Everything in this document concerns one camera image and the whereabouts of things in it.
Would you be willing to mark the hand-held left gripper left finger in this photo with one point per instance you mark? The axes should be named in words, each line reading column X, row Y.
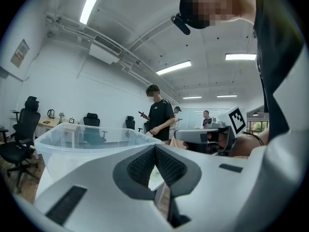
column 96, row 178

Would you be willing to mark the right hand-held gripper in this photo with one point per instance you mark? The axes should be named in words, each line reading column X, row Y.
column 237, row 120

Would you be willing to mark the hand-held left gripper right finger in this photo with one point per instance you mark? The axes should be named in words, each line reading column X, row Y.
column 217, row 185

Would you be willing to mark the clear plastic basket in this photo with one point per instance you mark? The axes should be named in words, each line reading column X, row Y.
column 72, row 149

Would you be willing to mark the person's right forearm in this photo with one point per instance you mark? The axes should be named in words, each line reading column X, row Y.
column 246, row 146

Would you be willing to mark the long ceiling light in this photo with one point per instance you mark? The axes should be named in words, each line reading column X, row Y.
column 90, row 4
column 227, row 96
column 192, row 97
column 240, row 56
column 173, row 67

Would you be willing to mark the black office chair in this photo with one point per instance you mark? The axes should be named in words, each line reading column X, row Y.
column 93, row 122
column 21, row 134
column 130, row 123

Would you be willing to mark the black wristband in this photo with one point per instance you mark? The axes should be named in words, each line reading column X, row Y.
column 257, row 136

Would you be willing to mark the wooden desk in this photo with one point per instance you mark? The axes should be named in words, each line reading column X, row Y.
column 54, row 124

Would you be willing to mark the small desk ornament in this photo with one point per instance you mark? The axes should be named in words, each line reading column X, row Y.
column 61, row 117

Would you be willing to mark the steel electric kettle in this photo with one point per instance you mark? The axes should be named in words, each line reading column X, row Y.
column 51, row 113

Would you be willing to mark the white ceiling air conditioner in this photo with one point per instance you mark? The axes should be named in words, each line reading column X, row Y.
column 103, row 51

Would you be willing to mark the person's head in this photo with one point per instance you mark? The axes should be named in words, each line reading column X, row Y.
column 217, row 4

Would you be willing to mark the small black picture frame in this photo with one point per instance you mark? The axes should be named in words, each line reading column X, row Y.
column 71, row 120

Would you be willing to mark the black head camera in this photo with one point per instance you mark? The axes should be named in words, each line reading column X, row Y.
column 181, row 24

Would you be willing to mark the grey wall notice board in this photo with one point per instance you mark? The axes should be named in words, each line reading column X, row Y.
column 19, row 53

